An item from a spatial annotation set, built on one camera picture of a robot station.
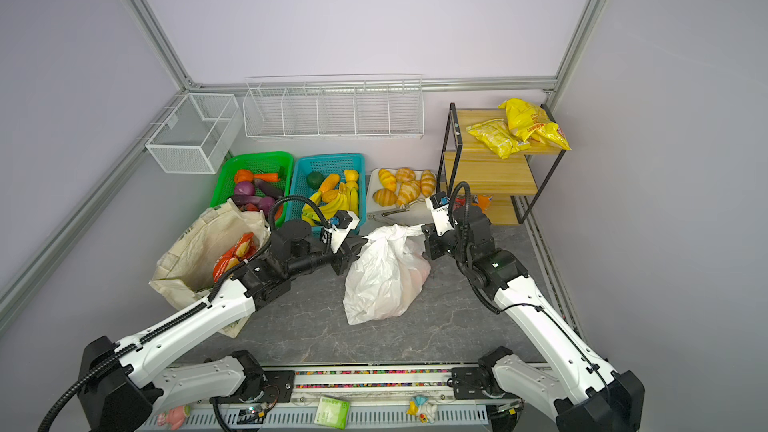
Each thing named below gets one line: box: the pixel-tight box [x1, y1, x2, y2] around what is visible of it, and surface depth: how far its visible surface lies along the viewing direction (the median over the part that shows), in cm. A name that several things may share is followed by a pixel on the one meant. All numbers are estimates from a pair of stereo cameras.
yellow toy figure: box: [406, 396, 438, 424], surface depth 69 cm
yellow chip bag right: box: [498, 98, 572, 151], surface depth 77 cm
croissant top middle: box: [396, 167, 415, 182], surface depth 118 cm
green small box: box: [314, 396, 351, 430], surface depth 70 cm
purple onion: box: [235, 181, 255, 196], surface depth 114 cm
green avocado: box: [306, 171, 325, 189], surface depth 116 cm
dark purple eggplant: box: [254, 179, 284, 198], surface depth 116 cm
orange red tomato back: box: [234, 169, 254, 184], surface depth 115 cm
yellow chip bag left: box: [466, 118, 531, 159], surface depth 79 cm
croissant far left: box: [379, 168, 397, 191], surface depth 118 cm
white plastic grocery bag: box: [343, 224, 431, 326], surface depth 75 cm
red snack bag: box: [212, 232, 258, 282], surface depth 86 cm
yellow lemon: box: [344, 169, 359, 182], surface depth 118 cm
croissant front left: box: [372, 188, 398, 207], surface depth 111 cm
